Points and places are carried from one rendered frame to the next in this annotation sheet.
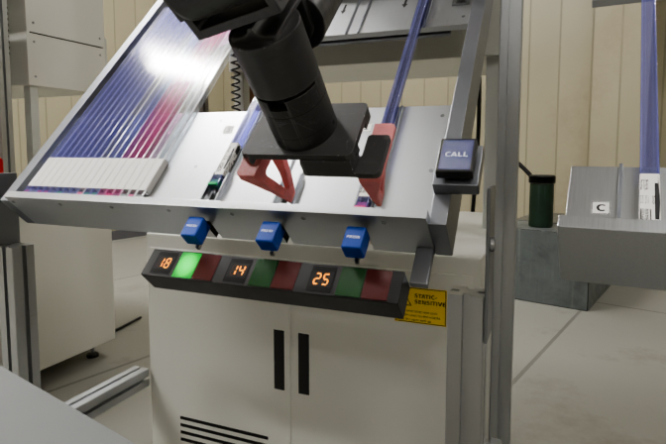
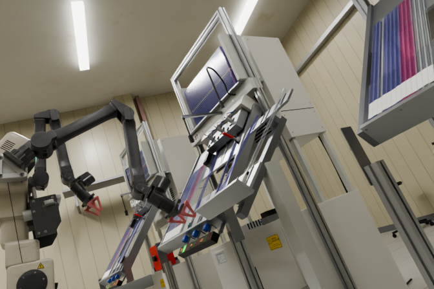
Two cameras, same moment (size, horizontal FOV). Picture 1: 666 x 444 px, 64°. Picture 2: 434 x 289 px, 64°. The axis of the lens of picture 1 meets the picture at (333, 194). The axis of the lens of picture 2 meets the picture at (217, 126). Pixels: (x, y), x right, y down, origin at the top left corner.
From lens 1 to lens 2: 1.19 m
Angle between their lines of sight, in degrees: 37
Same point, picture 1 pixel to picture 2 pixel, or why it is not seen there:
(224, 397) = not seen: outside the picture
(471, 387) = (239, 256)
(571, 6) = not seen: outside the picture
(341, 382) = (269, 280)
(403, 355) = (278, 262)
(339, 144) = (173, 209)
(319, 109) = (166, 204)
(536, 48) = not seen: outside the picture
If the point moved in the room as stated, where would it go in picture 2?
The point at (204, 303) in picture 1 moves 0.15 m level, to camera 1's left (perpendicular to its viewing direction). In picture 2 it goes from (229, 268) to (210, 275)
